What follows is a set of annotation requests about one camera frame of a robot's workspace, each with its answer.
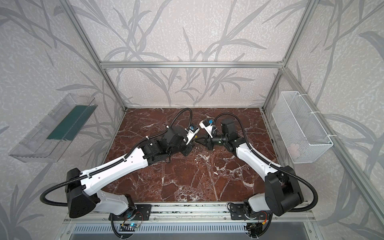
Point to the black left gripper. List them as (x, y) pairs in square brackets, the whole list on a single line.
[(184, 147)]

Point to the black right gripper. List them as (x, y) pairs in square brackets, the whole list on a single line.
[(209, 141)]

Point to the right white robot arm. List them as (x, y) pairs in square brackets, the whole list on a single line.
[(282, 191)]

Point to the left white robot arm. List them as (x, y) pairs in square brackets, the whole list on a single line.
[(85, 194)]

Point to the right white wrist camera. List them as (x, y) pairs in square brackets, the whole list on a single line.
[(209, 126)]

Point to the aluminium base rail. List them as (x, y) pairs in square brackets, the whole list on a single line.
[(189, 218)]

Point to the white wire mesh basket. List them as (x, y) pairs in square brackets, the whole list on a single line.
[(304, 136)]

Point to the clear plastic wall bin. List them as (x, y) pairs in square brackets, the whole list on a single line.
[(48, 141)]

